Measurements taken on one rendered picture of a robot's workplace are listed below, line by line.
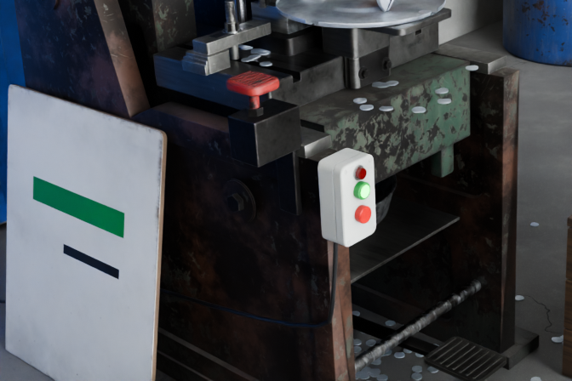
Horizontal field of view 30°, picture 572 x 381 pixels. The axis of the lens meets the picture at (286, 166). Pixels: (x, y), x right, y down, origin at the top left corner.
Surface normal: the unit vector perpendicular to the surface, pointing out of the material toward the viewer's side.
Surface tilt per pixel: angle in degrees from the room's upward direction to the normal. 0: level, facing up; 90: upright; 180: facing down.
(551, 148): 0
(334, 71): 90
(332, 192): 90
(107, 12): 74
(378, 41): 90
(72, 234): 78
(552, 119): 0
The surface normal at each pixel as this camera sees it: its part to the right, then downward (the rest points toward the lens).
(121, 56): 0.66, -0.04
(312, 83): 0.71, 0.23
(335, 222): -0.70, 0.33
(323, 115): -0.07, -0.92
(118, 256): -0.69, 0.13
